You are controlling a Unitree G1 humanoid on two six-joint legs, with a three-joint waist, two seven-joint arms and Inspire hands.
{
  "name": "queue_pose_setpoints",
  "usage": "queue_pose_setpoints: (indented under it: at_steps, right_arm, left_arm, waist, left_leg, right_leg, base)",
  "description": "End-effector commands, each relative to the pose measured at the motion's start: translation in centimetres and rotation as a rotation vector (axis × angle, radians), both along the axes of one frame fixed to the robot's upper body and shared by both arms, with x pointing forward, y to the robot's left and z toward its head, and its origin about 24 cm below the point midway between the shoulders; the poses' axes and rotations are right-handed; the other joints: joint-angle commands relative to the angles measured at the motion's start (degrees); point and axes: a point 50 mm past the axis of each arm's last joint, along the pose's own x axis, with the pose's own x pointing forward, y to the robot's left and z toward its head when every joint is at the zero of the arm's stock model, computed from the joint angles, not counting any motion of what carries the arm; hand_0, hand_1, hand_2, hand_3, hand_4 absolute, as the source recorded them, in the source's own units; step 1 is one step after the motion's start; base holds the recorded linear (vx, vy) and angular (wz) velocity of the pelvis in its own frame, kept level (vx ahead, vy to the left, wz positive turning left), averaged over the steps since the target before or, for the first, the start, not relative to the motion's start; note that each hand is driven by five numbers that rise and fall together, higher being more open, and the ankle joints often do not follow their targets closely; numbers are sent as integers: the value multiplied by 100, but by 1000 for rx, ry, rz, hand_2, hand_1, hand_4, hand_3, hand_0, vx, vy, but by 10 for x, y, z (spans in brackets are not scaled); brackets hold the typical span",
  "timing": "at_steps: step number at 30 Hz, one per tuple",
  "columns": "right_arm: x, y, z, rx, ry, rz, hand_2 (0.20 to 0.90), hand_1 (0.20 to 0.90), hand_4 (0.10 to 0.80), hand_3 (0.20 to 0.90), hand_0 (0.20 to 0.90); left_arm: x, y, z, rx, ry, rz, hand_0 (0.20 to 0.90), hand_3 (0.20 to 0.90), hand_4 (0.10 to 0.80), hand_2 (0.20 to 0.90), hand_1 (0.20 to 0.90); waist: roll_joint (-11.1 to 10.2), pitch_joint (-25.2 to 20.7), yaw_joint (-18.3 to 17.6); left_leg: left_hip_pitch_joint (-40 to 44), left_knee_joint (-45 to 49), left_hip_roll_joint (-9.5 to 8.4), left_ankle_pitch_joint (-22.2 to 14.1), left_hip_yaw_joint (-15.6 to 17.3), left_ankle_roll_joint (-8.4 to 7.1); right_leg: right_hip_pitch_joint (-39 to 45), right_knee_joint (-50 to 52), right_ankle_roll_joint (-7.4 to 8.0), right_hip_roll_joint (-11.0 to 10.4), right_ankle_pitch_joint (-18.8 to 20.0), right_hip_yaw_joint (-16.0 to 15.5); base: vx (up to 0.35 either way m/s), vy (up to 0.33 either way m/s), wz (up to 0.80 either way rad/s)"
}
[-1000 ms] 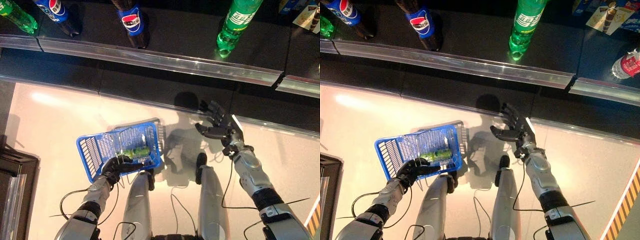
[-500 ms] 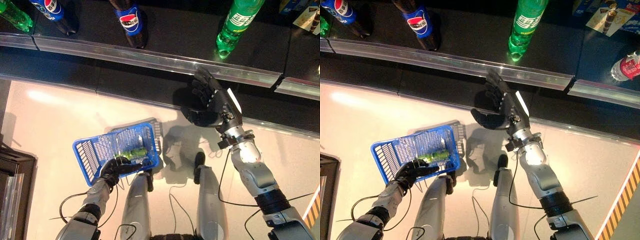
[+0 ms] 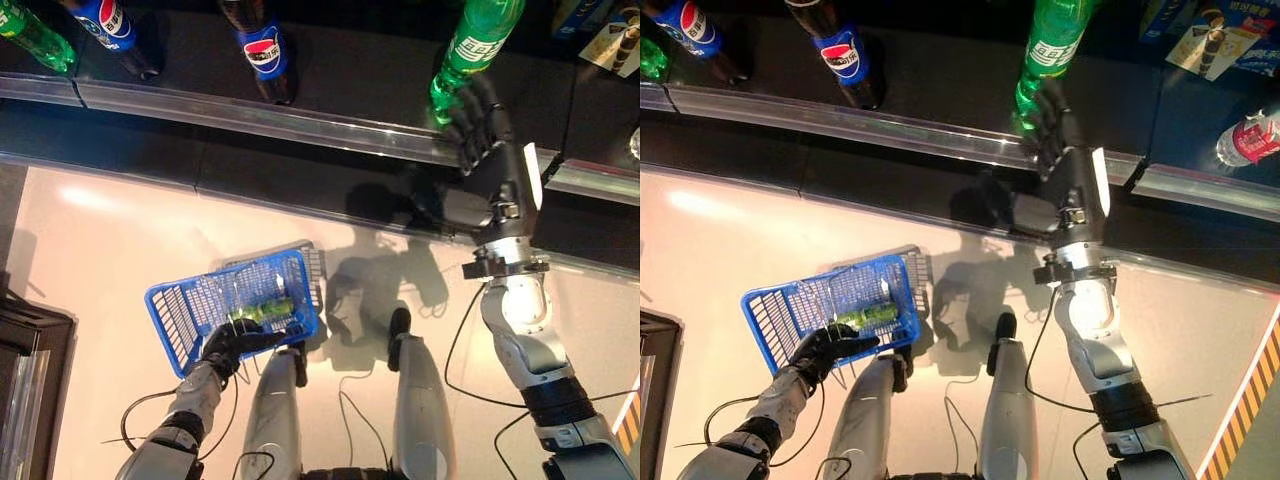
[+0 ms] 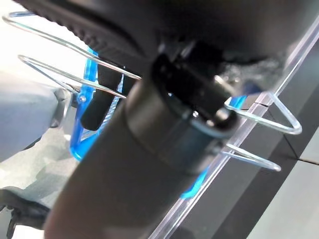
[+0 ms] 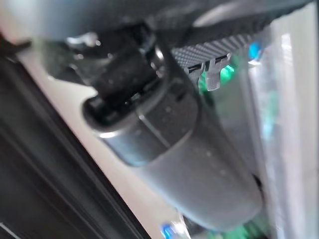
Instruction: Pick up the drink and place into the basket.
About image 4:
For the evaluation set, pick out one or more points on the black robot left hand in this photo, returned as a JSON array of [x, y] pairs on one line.
[[174, 37]]

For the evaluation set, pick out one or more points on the blue plastic shopping basket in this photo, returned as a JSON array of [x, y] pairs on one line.
[[74, 149]]

